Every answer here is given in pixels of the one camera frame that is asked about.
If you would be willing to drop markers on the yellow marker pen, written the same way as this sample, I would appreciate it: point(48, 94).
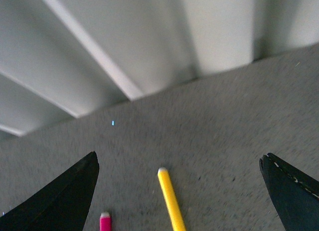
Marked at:
point(170, 199)

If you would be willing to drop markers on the pink marker pen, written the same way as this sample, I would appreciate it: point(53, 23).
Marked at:
point(105, 222)

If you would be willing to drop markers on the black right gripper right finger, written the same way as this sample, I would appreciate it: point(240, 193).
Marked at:
point(294, 194)

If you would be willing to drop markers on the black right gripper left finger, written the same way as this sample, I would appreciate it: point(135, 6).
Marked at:
point(62, 205)

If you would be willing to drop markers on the white pleated curtain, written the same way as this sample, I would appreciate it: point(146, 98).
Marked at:
point(64, 59)

